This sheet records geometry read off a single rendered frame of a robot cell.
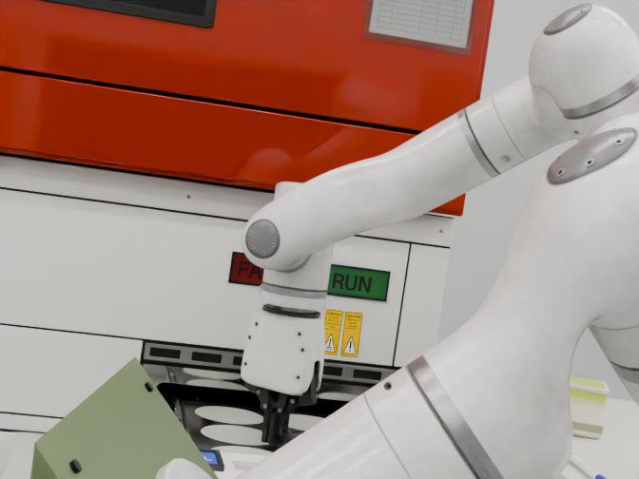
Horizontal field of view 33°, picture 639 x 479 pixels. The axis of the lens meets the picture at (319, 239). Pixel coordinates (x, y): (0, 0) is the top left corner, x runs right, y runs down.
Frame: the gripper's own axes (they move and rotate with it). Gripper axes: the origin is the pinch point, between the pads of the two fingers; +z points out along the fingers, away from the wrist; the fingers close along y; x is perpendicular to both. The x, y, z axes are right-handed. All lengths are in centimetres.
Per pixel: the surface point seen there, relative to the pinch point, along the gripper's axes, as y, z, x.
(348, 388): -6.2, -1.4, 27.9
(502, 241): -54, -23, 190
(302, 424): -4.6, 2.3, 13.8
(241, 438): -4.3, 2.4, -1.2
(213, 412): -15.1, 2.4, 6.5
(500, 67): -60, -75, 183
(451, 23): 2, -58, 29
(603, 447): 36.4, -4.0, 20.0
